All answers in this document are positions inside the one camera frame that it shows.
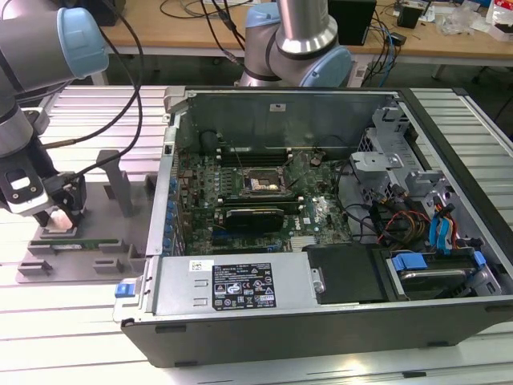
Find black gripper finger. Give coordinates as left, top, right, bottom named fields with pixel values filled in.
left=67, top=206, right=87, bottom=226
left=33, top=209, right=52, bottom=230

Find silver square CPU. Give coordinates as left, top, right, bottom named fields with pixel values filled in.
left=50, top=210, right=72, bottom=233

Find CPU socket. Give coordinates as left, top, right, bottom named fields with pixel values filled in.
left=242, top=166, right=292, bottom=197

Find grey parts rack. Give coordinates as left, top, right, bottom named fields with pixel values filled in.
left=14, top=148, right=161, bottom=285

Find green RAM stick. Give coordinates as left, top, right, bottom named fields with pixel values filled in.
left=30, top=237, right=120, bottom=248

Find grey power supply unit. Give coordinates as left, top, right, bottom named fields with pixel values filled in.
left=154, top=254, right=321, bottom=314

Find black cylindrical part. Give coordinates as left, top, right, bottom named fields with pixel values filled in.
left=199, top=130, right=220, bottom=154

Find black graphics card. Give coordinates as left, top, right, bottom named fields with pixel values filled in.
left=224, top=206, right=284, bottom=233

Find black RAM slot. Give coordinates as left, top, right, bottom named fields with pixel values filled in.
left=220, top=203, right=305, bottom=215
left=219, top=194, right=301, bottom=201
left=216, top=152, right=293, bottom=159
left=220, top=200, right=304, bottom=209
left=216, top=156, right=293, bottom=163
left=216, top=147, right=293, bottom=155
left=219, top=197, right=302, bottom=205
left=216, top=160, right=293, bottom=168

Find silver finned heatsink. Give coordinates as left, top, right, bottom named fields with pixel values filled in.
left=290, top=236, right=317, bottom=252

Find open black PC case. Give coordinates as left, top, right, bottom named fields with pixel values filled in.
left=113, top=85, right=513, bottom=369

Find green motherboard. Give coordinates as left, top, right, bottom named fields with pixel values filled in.
left=176, top=150, right=357, bottom=256

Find black plastic cover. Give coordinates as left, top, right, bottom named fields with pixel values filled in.
left=302, top=243, right=389, bottom=305

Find grey metal drive cage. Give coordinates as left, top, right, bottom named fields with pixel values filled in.
left=348, top=104, right=456, bottom=209

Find hard disk in blue carrier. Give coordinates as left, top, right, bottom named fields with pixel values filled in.
left=386, top=250, right=488, bottom=301

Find black computer tower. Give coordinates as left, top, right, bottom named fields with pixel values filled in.
left=328, top=0, right=378, bottom=47

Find small black box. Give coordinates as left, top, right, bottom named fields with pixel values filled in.
left=396, top=2, right=421, bottom=30

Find clear plastic bags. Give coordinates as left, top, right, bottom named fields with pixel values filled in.
left=436, top=3, right=492, bottom=37

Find white red package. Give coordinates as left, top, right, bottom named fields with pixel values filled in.
left=484, top=0, right=513, bottom=42

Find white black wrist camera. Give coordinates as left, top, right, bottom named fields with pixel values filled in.
left=0, top=168, right=52, bottom=218

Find wooden desk white frame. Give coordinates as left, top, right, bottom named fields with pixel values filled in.
left=94, top=0, right=513, bottom=87

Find black internal cable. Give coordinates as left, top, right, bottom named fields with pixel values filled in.
left=334, top=158, right=386, bottom=245

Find orange yellow power wires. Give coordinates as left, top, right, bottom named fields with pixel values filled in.
left=382, top=210, right=430, bottom=244

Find thin blue cable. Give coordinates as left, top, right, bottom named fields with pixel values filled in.
left=376, top=18, right=398, bottom=87

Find blue flat data cable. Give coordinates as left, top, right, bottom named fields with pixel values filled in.
left=428, top=203, right=460, bottom=257

